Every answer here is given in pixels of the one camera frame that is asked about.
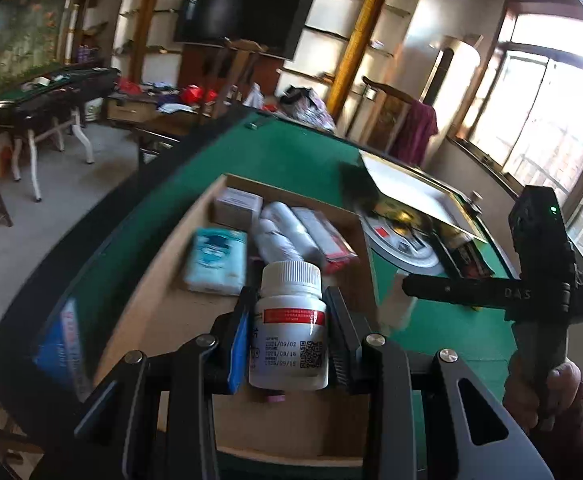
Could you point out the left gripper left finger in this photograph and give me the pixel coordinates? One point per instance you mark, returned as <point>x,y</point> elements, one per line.
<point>152,417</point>

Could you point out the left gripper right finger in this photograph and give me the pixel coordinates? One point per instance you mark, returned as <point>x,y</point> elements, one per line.
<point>430,417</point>

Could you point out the white pill bottle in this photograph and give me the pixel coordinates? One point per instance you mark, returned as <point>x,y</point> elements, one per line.
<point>289,350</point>

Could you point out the person right hand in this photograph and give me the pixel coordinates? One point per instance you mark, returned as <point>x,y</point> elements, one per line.
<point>551,415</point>

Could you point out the black foil snack bag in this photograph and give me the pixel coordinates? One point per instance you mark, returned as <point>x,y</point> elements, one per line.
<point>459,255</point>

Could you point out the blue printed packet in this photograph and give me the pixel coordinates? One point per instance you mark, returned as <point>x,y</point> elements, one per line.
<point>59,354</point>

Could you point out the black round table console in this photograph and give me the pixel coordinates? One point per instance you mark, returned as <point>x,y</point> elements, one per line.
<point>402,246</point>

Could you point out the gold shallow box tray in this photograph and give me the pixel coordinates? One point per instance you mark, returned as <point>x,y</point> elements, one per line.
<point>405,196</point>

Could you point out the red white packet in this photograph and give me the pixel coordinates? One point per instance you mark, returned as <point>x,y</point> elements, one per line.
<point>335,250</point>

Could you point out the maroon cloth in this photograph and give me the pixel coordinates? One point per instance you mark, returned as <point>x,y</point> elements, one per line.
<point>412,141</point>

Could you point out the wooden chair with cloth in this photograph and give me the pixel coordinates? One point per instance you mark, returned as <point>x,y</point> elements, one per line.
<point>386,119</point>

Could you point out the small white carton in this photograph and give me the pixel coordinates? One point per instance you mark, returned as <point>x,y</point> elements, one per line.
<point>236,209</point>

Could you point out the white floor air conditioner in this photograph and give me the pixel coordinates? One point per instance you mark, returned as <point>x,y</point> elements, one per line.
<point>449,79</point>

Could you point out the white tube bottle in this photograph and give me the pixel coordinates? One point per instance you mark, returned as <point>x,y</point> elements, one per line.
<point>280,236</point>

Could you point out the pile of clothes bags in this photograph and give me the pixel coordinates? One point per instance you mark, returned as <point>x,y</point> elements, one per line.
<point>304,105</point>

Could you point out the wooden chair left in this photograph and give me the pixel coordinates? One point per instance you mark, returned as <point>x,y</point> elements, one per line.
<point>229,72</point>

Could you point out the black television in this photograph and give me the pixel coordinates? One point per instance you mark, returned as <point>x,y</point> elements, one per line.
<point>275,25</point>

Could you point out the landscape wall painting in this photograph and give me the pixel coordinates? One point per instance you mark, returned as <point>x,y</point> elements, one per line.
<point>30,32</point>

